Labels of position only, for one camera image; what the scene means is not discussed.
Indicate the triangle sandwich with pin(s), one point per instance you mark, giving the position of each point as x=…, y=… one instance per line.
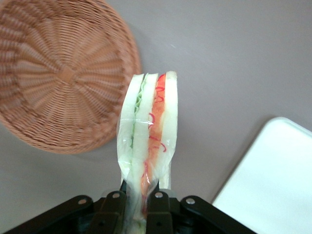
x=146, y=126

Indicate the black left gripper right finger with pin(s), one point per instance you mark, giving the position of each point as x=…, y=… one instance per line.
x=161, y=214

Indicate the brown round wicker basket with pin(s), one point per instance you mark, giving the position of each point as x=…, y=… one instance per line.
x=63, y=75

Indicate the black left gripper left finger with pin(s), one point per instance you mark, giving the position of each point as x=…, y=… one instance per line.
x=107, y=214

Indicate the cream plastic serving tray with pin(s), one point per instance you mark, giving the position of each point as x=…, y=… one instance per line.
x=270, y=175

